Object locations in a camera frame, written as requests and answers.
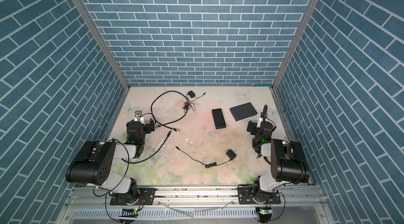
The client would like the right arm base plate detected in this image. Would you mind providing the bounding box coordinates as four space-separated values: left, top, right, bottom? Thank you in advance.
237 186 281 205

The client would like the thin black cable left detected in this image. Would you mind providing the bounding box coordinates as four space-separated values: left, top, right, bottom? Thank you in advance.
121 130 173 165

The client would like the black power adapter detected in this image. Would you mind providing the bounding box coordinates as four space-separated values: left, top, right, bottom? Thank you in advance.
175 146 237 169
183 90 206 113

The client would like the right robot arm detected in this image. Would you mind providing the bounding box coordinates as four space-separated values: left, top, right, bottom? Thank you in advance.
247 119 310 195

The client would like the flat black router box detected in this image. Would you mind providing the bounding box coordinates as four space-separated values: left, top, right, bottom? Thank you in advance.
229 103 257 122

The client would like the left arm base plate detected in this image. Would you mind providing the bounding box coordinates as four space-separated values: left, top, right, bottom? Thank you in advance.
110 188 156 206

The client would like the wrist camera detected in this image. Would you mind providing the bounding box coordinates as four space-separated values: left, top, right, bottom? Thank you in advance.
134 110 143 122
257 112 266 128

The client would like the aluminium rail frame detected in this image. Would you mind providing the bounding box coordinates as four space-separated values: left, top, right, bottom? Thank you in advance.
57 185 333 224

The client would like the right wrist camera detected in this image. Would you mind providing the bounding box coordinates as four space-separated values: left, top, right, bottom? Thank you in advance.
257 112 266 128

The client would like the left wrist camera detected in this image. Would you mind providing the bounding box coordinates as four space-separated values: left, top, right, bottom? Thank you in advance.
134 110 143 122

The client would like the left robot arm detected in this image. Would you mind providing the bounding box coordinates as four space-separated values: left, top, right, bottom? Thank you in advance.
65 119 155 204

